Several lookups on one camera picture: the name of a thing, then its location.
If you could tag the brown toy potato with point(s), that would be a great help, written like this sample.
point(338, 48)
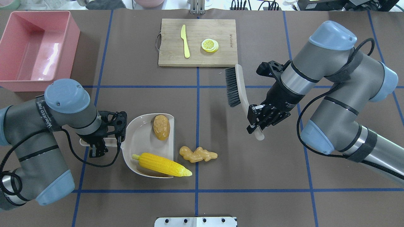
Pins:
point(161, 127)

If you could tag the yellow toy lemon slice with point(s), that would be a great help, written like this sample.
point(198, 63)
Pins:
point(210, 45)

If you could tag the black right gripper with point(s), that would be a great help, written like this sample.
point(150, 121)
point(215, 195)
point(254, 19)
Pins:
point(282, 95)

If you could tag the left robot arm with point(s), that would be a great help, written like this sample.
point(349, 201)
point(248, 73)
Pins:
point(34, 167)

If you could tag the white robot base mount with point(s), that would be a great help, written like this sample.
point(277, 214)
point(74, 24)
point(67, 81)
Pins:
point(196, 222)

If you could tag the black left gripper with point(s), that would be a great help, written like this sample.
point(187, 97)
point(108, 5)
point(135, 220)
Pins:
point(92, 137)

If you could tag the bamboo cutting board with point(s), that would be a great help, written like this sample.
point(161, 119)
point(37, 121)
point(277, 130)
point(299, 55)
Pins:
point(222, 30)

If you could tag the yellow toy corn cob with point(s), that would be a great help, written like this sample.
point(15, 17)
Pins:
point(162, 165)

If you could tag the pink plastic bin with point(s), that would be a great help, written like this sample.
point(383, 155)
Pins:
point(37, 48)

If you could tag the yellow plastic knife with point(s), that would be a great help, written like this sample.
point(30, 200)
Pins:
point(183, 36)

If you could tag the beige dustpan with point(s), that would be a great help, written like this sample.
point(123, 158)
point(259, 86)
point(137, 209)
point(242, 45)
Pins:
point(140, 138)

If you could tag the beige brush with black bristles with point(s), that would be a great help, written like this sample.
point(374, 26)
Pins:
point(235, 88)

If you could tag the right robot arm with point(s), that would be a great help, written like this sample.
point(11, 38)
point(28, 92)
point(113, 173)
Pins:
point(357, 78)

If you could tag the tan toy ginger root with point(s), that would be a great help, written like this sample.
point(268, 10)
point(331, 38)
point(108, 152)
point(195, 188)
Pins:
point(198, 155)

